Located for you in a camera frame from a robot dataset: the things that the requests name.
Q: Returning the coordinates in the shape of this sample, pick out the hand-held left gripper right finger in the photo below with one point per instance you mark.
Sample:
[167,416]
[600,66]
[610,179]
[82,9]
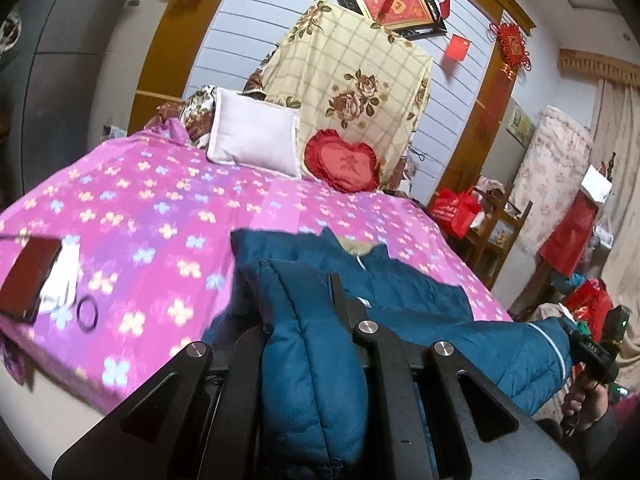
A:
[370,350]

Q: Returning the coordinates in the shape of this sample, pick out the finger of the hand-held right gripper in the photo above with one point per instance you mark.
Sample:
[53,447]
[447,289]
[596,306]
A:
[571,331]

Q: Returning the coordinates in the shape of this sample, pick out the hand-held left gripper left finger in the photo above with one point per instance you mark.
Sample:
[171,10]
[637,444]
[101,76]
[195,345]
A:
[245,355]

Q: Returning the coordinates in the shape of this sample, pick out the teal puffer jacket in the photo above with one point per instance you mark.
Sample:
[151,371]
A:
[310,360]

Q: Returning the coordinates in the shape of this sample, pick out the person's right forearm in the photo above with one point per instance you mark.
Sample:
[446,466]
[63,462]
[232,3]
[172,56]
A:
[607,445]

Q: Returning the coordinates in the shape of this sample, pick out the person's right hand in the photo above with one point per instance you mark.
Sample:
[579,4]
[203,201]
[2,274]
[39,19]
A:
[587,405]

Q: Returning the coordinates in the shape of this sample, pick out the red plastic bag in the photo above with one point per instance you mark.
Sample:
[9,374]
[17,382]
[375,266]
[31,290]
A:
[590,305]

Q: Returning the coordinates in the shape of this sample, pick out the red hanging cloth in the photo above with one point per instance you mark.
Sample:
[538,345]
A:
[570,235]

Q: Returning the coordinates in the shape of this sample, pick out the wooden chair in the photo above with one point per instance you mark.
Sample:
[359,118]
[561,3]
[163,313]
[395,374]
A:
[500,240]

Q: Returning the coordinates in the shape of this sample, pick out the white paper bag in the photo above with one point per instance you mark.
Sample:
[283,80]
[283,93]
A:
[596,185]

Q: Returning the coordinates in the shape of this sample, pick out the pink floral mattress pad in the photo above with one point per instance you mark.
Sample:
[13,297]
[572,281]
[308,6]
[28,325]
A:
[550,175]

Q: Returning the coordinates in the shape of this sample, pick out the red gift bag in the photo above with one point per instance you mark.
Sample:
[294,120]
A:
[455,212]

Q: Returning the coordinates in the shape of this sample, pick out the beige curtain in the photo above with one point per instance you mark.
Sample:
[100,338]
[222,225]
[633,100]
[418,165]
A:
[620,160]

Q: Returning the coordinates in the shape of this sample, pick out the pink floral bed sheet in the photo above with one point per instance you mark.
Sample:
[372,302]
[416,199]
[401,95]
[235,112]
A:
[150,200]

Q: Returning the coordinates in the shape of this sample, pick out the red heart-shaped cushion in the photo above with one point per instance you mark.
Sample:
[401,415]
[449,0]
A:
[342,162]

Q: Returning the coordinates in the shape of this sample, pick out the white paper sheet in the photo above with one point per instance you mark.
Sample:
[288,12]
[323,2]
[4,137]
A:
[65,275]

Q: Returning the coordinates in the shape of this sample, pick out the white pillow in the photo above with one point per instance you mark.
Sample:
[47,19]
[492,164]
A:
[255,135]

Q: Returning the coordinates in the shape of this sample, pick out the brown floral pillow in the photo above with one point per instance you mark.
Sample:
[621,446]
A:
[192,115]

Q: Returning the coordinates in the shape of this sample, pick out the beige rose-print blanket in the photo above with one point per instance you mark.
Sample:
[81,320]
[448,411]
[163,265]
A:
[360,60]

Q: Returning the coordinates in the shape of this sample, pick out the red knot ornament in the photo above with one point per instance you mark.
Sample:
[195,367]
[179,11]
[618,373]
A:
[511,45]

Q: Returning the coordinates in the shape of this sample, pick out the small red flag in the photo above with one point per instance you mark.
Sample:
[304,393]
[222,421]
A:
[457,48]

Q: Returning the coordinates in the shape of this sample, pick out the grey wardrobe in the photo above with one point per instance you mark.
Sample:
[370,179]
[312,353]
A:
[65,60]

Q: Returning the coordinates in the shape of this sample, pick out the small wall poster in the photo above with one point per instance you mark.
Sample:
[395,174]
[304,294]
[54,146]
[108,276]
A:
[520,122]

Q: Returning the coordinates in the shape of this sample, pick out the wooden headboard frame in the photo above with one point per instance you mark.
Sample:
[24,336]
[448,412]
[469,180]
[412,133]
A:
[165,50]

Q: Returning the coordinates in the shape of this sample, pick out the framed red wall picture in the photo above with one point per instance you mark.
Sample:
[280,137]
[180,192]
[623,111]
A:
[395,0]

